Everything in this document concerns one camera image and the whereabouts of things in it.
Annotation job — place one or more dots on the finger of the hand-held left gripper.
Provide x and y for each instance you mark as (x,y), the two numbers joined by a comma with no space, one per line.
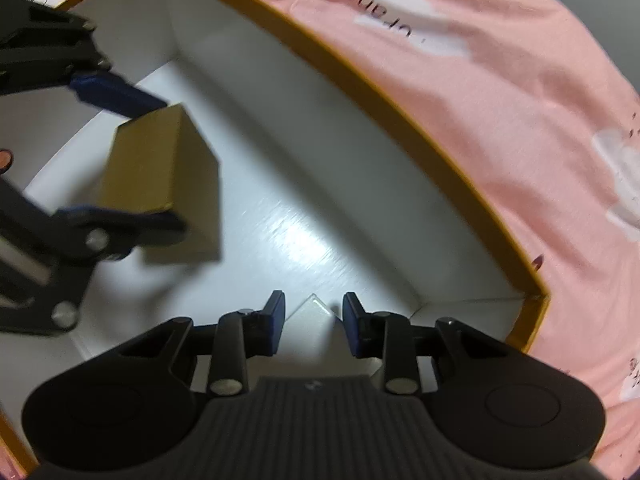
(115,92)
(125,220)

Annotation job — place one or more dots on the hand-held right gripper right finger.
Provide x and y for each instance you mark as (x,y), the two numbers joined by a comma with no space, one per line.
(351,322)

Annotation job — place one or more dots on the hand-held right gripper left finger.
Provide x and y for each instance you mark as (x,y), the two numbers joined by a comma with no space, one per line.
(276,320)

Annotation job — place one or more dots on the small gold box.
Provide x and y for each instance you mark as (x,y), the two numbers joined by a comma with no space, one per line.
(160,160)

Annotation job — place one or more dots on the orange cardboard box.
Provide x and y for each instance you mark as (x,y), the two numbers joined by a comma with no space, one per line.
(350,185)

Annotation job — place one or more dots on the person's left hand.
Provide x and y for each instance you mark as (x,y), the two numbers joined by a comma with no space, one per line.
(4,161)

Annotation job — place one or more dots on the pink printed blanket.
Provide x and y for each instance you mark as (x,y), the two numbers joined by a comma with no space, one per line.
(500,110)

